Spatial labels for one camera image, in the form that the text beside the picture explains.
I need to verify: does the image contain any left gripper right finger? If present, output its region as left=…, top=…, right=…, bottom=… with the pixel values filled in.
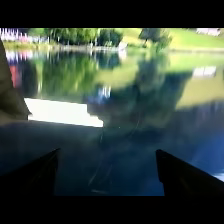
left=155, top=148, right=224, bottom=197

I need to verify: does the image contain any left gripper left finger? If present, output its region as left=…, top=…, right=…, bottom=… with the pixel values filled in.
left=0, top=148, right=62, bottom=197

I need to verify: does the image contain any grey-brown garment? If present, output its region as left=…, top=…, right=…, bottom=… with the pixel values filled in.
left=0, top=39, right=33, bottom=126

